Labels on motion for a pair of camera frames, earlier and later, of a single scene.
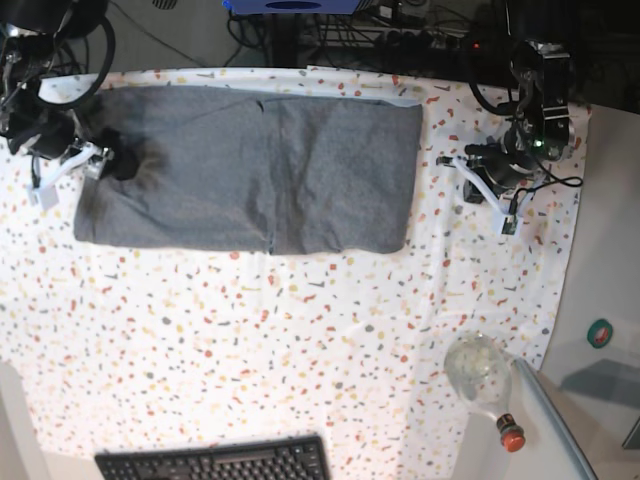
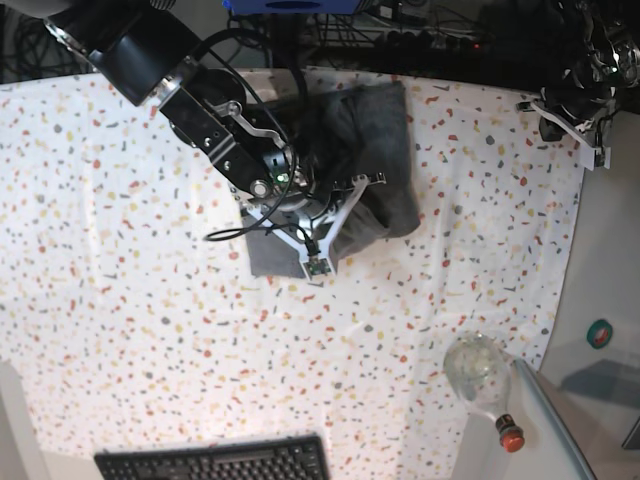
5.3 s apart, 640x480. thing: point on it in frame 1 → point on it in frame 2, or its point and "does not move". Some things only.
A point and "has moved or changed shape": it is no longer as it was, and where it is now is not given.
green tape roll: (599, 333) does not move
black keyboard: (303, 458) does not move
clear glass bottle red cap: (479, 369) does not move
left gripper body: (87, 156) → (308, 221)
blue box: (293, 7) does not move
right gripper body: (484, 166) → (562, 111)
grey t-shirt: (255, 169) has moved or changed shape
